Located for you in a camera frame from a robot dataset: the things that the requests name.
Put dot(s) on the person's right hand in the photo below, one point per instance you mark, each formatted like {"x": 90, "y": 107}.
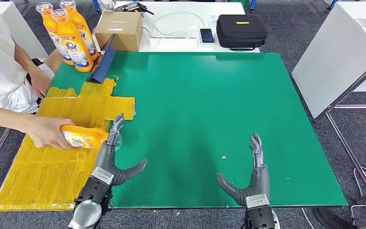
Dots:
{"x": 47, "y": 132}

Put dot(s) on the person's left hand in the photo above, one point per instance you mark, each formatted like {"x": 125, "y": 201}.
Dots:
{"x": 40, "y": 82}

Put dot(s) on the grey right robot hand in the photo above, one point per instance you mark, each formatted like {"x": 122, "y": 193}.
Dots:
{"x": 258, "y": 183}

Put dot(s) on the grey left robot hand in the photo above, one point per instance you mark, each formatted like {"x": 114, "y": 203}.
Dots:
{"x": 107, "y": 161}

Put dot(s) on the orange detergent bottle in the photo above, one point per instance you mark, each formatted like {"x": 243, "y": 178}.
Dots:
{"x": 72, "y": 44}
{"x": 85, "y": 31}
{"x": 85, "y": 136}
{"x": 51, "y": 28}

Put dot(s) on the yellow taped sheet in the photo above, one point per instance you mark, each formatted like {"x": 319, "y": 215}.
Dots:
{"x": 44, "y": 177}

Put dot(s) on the dark blue folder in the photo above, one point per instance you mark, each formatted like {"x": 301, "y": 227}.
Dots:
{"x": 102, "y": 64}

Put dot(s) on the black shoe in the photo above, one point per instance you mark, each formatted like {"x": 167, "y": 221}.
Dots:
{"x": 331, "y": 221}

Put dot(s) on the brown cardboard box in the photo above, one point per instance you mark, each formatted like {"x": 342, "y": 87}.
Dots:
{"x": 118, "y": 31}

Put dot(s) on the green table mat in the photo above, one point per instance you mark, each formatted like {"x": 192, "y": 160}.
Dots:
{"x": 202, "y": 88}

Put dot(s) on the black handheld device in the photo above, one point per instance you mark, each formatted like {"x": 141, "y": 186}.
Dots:
{"x": 132, "y": 6}

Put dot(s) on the white side table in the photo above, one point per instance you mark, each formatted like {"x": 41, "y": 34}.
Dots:
{"x": 334, "y": 57}

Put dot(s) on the black carry case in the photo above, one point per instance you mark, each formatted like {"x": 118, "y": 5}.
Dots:
{"x": 241, "y": 35}

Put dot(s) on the smartphone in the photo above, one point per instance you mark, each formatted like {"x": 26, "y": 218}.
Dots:
{"x": 207, "y": 36}

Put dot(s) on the green plastic crate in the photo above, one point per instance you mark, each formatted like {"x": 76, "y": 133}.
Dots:
{"x": 240, "y": 3}

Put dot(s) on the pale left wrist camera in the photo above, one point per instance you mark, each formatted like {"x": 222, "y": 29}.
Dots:
{"x": 102, "y": 175}

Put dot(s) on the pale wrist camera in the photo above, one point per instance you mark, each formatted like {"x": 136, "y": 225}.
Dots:
{"x": 102, "y": 175}
{"x": 257, "y": 201}

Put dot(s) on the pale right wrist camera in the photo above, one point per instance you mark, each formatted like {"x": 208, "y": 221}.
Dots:
{"x": 257, "y": 201}

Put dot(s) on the black left camera bracket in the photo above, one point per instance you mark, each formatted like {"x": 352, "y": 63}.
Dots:
{"x": 93, "y": 191}

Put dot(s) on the black camera bracket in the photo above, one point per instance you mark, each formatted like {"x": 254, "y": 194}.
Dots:
{"x": 93, "y": 191}
{"x": 260, "y": 218}

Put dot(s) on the black right camera bracket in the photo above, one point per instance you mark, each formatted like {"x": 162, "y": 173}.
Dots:
{"x": 260, "y": 218}

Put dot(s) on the blue frame leg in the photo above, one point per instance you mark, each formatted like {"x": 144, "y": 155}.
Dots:
{"x": 96, "y": 5}
{"x": 330, "y": 4}
{"x": 253, "y": 4}

